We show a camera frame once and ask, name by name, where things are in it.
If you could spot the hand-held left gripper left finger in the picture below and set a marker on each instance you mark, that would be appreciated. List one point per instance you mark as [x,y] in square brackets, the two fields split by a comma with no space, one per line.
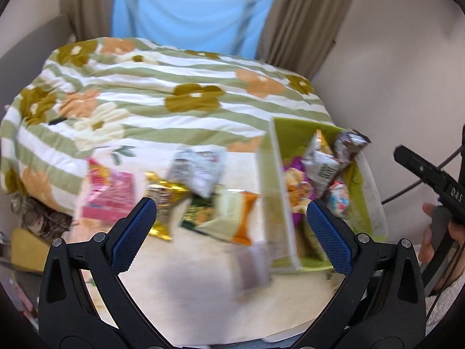
[132,234]

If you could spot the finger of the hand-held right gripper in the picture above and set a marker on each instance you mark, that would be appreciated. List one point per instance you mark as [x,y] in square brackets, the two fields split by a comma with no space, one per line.
[417,165]

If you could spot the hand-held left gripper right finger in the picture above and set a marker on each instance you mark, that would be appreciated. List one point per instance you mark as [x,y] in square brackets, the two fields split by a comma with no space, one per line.
[330,236]

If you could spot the white blue snack packet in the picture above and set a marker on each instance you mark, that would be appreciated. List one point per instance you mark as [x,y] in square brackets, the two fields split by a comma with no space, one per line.
[338,197]

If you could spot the white orange fries snack bag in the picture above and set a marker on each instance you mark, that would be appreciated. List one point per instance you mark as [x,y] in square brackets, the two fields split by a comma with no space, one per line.
[299,191]

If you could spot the green cardboard box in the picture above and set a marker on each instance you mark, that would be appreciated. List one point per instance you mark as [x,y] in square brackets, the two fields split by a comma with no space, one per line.
[279,196]

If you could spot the black white snack packet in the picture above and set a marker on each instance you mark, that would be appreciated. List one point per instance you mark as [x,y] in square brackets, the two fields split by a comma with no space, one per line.
[321,171]

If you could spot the brown translucent snack packet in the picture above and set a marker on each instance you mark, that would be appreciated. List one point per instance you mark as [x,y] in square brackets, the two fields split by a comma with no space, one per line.
[349,144]

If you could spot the pale pink small snack packet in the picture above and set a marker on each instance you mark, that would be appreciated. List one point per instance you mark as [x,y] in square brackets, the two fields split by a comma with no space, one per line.
[250,265]

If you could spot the person's right hand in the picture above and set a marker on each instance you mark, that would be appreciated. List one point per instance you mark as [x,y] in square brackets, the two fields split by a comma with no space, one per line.
[427,236]

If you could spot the gold black snack packet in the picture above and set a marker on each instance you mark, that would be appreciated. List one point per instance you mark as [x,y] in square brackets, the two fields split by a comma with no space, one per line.
[163,200]

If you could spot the small dark green snack packet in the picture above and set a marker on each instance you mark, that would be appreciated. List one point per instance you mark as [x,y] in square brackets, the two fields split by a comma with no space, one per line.
[196,215]

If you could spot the silver white snack packet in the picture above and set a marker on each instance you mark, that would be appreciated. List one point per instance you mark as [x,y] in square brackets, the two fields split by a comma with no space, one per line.
[198,171]

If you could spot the light green orange snack packet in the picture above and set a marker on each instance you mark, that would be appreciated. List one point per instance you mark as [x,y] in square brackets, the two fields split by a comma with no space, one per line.
[232,215]

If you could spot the small black device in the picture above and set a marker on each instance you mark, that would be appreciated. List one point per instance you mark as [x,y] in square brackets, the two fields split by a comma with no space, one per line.
[54,121]

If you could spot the floral striped blanket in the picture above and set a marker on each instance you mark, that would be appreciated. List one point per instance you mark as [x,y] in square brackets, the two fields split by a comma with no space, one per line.
[145,91]

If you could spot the beige curtain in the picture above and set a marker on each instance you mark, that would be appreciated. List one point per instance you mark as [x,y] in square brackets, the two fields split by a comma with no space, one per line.
[87,3]
[305,25]

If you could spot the grey bed headboard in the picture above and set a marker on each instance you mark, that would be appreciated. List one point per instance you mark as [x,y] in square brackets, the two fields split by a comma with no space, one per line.
[36,40]

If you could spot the light blue cloth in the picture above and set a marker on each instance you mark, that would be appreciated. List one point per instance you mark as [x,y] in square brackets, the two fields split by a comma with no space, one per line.
[189,11]

